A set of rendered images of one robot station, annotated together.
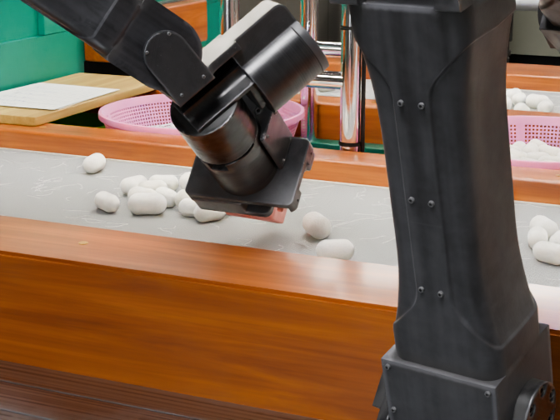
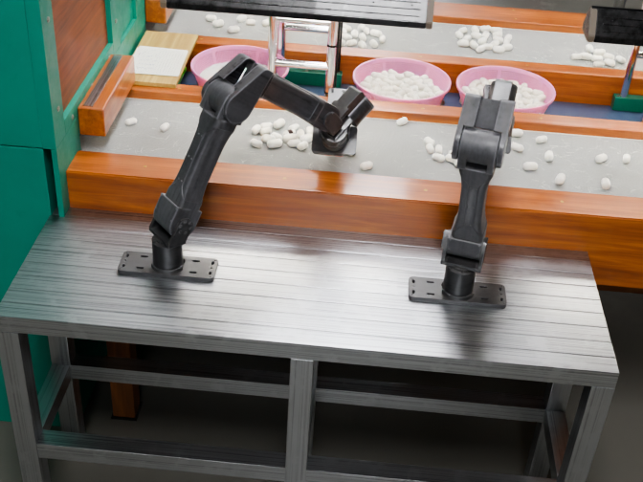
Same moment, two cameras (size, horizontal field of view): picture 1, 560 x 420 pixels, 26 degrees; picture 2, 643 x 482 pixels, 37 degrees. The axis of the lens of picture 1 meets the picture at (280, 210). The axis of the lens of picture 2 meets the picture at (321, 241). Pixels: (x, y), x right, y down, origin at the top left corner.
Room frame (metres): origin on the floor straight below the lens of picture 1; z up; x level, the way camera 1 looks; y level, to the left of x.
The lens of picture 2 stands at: (-0.76, 0.76, 1.87)
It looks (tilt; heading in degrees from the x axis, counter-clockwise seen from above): 35 degrees down; 338
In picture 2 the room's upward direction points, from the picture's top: 4 degrees clockwise
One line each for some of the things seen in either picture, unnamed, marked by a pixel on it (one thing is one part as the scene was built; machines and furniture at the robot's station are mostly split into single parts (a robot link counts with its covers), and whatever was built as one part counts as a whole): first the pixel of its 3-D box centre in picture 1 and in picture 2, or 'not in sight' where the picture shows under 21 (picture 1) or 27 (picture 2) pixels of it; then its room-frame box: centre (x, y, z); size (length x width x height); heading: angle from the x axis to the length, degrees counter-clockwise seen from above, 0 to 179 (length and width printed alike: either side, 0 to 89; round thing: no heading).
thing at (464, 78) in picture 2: not in sight; (502, 102); (1.26, -0.56, 0.72); 0.27 x 0.27 x 0.10
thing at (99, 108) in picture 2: not in sight; (108, 93); (1.35, 0.49, 0.83); 0.30 x 0.06 x 0.07; 156
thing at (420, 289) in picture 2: not in sight; (458, 278); (0.59, -0.09, 0.71); 0.20 x 0.07 x 0.08; 66
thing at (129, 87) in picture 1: (59, 97); (160, 57); (1.64, 0.30, 0.77); 0.33 x 0.15 x 0.01; 156
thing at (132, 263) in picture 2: not in sight; (167, 252); (0.83, 0.46, 0.71); 0.20 x 0.07 x 0.08; 66
